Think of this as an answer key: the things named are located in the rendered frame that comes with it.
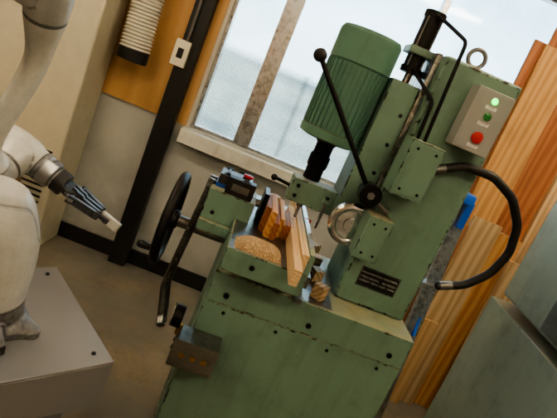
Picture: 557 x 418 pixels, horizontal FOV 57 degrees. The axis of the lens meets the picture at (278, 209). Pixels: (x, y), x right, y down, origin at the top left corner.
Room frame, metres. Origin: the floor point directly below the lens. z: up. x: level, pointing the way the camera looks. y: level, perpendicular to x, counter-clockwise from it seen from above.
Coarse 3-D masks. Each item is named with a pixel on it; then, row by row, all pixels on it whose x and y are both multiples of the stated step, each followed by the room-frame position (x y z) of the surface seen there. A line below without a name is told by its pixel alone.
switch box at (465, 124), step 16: (480, 96) 1.35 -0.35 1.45; (496, 96) 1.35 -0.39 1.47; (464, 112) 1.36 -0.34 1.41; (480, 112) 1.35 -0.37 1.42; (496, 112) 1.35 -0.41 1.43; (464, 128) 1.35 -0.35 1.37; (480, 128) 1.35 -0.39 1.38; (496, 128) 1.36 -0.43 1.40; (464, 144) 1.35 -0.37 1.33; (480, 144) 1.35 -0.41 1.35
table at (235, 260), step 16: (256, 208) 1.59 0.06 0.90; (208, 224) 1.37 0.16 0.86; (240, 224) 1.37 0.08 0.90; (256, 224) 1.43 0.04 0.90; (224, 256) 1.17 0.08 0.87; (240, 256) 1.17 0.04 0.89; (256, 256) 1.18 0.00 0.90; (240, 272) 1.17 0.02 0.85; (256, 272) 1.18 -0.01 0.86; (272, 272) 1.18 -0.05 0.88; (288, 288) 1.19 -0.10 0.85
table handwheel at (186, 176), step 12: (180, 180) 1.39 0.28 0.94; (180, 192) 1.36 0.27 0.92; (168, 204) 1.33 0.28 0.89; (180, 204) 1.57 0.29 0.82; (168, 216) 1.32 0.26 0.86; (180, 216) 1.44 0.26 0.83; (168, 228) 1.54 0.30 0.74; (156, 240) 1.31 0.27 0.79; (168, 240) 1.53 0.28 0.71; (216, 240) 1.45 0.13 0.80; (156, 252) 1.32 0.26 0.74
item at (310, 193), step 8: (296, 176) 1.46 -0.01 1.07; (296, 184) 1.45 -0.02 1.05; (304, 184) 1.45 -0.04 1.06; (312, 184) 1.45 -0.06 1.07; (320, 184) 1.49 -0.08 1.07; (288, 192) 1.45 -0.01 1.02; (296, 192) 1.45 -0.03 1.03; (304, 192) 1.45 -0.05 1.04; (312, 192) 1.45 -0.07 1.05; (320, 192) 1.46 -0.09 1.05; (328, 192) 1.46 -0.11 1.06; (336, 192) 1.46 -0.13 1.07; (296, 200) 1.45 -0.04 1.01; (304, 200) 1.45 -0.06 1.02; (312, 200) 1.46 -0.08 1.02; (320, 200) 1.46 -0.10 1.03; (312, 208) 1.46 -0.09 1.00; (320, 208) 1.46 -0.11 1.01; (328, 208) 1.46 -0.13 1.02
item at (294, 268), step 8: (288, 208) 1.60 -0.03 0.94; (296, 224) 1.45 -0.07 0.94; (296, 232) 1.37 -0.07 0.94; (288, 240) 1.34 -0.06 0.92; (296, 240) 1.31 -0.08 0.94; (288, 248) 1.28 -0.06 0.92; (296, 248) 1.24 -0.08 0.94; (288, 256) 1.23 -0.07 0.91; (296, 256) 1.18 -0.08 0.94; (288, 264) 1.19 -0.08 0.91; (296, 264) 1.13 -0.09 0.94; (288, 272) 1.14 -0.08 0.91; (296, 272) 1.09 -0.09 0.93; (288, 280) 1.10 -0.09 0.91; (296, 280) 1.09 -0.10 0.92
